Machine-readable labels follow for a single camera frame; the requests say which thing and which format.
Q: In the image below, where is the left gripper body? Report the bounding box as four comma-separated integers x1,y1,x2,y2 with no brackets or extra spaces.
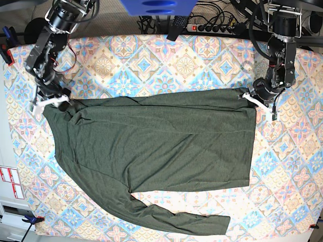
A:
238,78,285,121

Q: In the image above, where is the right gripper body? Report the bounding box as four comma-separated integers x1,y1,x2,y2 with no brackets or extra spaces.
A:
28,78,71,115

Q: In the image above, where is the dark green long-sleeve shirt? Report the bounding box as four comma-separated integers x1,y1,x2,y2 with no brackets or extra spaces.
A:
43,88,256,235

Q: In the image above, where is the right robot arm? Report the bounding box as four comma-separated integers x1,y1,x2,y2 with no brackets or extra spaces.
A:
24,1,100,115

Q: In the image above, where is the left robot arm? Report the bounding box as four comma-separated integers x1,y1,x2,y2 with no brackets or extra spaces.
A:
239,1,302,121

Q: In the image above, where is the upper left blue clamp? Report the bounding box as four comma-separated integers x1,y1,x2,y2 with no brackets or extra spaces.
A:
1,26,16,66

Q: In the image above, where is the red white sticker sheet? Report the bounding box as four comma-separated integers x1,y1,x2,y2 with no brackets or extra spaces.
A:
1,166,24,200

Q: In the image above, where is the patterned tile tablecloth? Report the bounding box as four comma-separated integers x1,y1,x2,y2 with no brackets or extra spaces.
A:
1,35,322,241

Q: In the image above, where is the black remote control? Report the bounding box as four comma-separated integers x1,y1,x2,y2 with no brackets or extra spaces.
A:
167,16,189,41

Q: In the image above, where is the left orange black clamp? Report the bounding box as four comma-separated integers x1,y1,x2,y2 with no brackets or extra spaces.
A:
22,215,45,225

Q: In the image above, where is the orange black clamp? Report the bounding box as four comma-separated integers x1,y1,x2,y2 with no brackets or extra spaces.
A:
22,215,45,225
309,224,319,229

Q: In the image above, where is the blue plastic box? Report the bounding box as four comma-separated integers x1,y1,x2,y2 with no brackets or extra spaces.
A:
121,0,198,16

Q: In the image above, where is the right orange black clamp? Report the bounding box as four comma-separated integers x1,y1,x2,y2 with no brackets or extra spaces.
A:
309,224,319,229

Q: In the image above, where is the white power strip red switch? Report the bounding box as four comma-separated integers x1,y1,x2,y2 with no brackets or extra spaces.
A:
186,24,234,34

